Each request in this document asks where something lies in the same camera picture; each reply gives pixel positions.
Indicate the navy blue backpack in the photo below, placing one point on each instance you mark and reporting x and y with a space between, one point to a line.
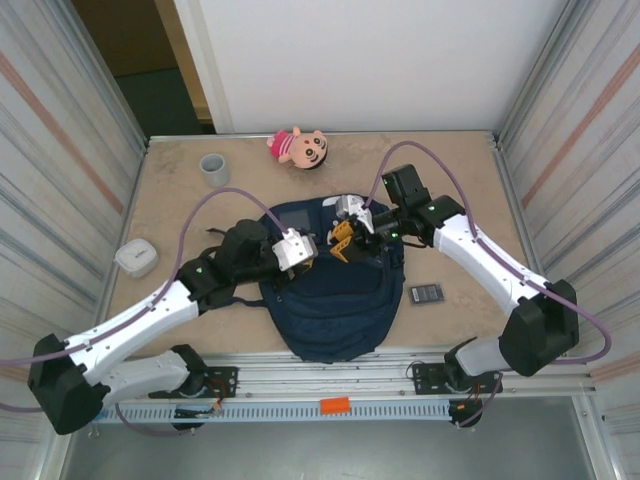
335 310

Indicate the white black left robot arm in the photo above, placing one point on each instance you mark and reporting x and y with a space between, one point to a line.
140 315

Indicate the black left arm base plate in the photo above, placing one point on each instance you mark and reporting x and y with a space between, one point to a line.
225 380

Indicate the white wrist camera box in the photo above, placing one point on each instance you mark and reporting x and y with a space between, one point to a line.
354 212
296 249

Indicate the white square container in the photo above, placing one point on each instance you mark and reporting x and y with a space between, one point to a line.
136 257

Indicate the aluminium mounting rail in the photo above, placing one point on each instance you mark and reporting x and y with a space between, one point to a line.
325 375

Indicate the blue clip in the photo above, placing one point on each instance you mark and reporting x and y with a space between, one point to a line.
101 414

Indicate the grey cup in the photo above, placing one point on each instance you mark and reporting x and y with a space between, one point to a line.
215 172

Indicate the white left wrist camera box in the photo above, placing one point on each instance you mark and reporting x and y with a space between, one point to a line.
296 249

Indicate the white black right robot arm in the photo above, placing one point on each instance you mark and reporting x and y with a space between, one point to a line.
480 255

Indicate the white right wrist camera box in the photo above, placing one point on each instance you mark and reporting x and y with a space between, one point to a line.
354 212

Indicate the small black flat device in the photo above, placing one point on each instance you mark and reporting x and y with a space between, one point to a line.
427 295

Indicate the pink plush doll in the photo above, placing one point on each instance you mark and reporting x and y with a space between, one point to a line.
300 147

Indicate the orange block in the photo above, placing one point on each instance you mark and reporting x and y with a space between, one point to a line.
334 406

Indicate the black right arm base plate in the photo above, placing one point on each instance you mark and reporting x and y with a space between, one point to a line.
425 380

